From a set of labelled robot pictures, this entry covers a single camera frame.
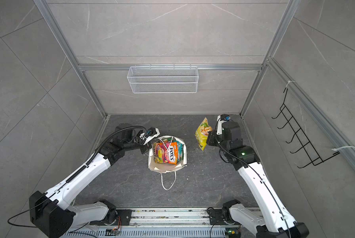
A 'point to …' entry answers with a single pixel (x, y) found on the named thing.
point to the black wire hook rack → (313, 156)
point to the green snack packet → (180, 148)
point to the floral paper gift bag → (163, 167)
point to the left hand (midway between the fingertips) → (157, 134)
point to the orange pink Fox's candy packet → (165, 152)
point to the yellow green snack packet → (201, 134)
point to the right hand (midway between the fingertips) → (208, 131)
